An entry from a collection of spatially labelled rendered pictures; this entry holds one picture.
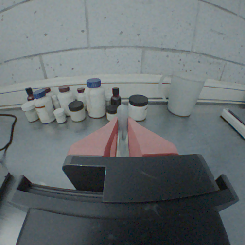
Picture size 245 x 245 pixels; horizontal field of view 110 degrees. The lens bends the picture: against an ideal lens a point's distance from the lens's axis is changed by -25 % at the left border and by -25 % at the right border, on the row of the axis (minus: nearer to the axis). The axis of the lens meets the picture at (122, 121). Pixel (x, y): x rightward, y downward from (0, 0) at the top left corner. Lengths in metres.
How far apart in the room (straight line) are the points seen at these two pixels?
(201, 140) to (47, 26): 0.69
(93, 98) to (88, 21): 0.31
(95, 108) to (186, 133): 0.32
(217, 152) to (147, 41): 0.47
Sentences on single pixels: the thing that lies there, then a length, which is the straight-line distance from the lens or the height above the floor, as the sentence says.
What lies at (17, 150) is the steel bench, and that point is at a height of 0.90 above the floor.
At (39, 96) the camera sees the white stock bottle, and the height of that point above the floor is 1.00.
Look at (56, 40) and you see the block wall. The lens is 0.56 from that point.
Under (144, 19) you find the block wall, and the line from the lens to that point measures 0.53.
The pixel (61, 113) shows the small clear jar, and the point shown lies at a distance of 0.42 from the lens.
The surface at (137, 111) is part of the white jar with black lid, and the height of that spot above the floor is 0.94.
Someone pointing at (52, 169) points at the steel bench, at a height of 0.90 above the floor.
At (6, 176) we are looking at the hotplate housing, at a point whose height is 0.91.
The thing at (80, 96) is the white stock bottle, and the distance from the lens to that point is 0.45.
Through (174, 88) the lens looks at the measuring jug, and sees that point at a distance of 0.45.
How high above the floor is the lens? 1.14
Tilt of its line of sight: 37 degrees down
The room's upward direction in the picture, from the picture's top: 1 degrees clockwise
